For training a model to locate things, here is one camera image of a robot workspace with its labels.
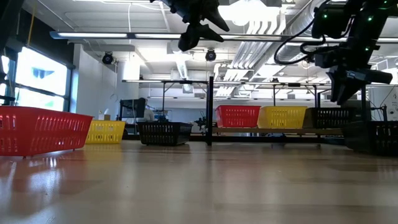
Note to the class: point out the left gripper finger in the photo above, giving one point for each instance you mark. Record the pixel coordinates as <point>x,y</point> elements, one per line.
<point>192,37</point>
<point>216,18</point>

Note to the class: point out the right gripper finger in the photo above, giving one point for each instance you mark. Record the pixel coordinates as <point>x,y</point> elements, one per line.
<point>340,90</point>
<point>370,77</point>

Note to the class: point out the yellow plastic basket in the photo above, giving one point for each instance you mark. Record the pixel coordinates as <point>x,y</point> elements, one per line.
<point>281,117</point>
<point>105,132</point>

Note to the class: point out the red plastic basket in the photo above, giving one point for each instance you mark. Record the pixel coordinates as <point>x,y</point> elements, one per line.
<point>237,116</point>
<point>46,130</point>

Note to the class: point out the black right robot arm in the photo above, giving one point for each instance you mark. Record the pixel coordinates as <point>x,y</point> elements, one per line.
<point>367,25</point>

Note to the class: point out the round black ceiling spotlight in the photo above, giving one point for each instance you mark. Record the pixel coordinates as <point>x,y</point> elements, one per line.
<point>107,58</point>
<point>210,55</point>

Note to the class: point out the white ceiling pipes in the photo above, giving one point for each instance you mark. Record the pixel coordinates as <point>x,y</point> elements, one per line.
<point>252,53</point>

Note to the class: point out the black computer monitor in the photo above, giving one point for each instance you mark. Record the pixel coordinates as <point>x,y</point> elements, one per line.
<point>132,108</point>

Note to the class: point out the black beam with strip lights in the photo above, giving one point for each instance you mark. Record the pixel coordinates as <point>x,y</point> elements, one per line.
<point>93,35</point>

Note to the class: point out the small cardboard box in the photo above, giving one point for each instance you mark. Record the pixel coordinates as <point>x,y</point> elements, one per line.
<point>104,117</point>

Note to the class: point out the large bright window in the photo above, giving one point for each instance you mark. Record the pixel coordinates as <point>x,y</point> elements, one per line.
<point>40,77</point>

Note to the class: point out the silver ventilation duct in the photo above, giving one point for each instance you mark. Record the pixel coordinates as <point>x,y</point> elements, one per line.
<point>289,53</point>

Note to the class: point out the black background workstation frame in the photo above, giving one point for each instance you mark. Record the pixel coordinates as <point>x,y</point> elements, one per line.
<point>163,93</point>

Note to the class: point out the black metal shelf frame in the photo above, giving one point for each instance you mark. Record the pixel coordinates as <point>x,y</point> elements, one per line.
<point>210,109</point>

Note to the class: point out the black aluminium table frame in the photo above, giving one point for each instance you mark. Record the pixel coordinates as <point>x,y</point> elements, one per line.
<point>248,138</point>

